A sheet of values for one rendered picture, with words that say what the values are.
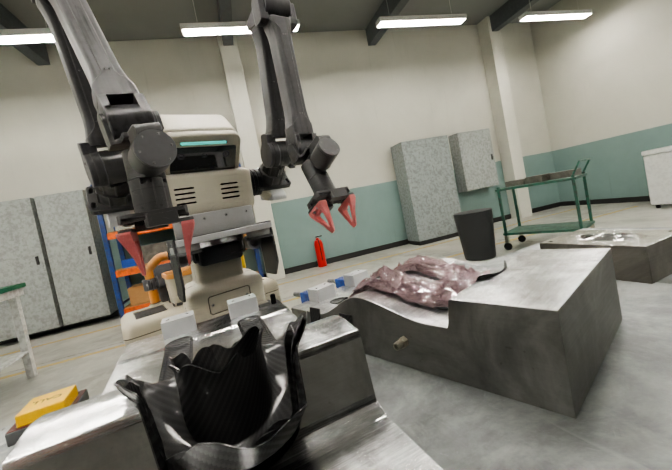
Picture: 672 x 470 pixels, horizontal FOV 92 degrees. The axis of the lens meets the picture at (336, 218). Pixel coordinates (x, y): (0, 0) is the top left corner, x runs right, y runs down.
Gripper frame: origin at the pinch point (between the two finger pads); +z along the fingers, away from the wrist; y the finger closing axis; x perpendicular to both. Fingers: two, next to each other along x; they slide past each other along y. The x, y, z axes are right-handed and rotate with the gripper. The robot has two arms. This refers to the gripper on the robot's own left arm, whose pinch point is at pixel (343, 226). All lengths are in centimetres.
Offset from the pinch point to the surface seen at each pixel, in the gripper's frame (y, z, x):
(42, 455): -54, 21, -28
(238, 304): -30.8, 10.3, -1.9
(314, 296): -13.9, 13.1, 2.5
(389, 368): -17.9, 30.1, -16.6
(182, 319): -39.7, 9.2, -0.3
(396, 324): -16.2, 25.1, -20.8
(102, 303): -63, -178, 515
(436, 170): 480, -170, 272
